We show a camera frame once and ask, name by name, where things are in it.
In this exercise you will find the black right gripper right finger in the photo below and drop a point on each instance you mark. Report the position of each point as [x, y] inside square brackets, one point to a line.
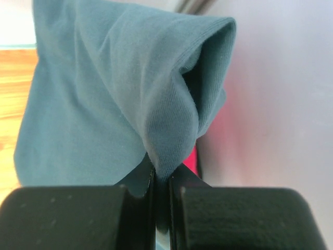
[206, 217]

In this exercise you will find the folded pink t-shirt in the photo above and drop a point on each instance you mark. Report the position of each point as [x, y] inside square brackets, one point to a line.
[192, 162]

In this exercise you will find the right aluminium corner post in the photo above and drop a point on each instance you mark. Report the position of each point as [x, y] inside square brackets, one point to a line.
[192, 7]

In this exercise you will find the blue-grey t-shirt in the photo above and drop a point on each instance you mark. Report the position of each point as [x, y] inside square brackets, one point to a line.
[116, 81]

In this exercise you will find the aluminium back wall rail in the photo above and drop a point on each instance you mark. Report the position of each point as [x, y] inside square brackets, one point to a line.
[17, 46]

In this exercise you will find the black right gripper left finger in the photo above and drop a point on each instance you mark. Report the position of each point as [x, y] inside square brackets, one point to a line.
[118, 216]

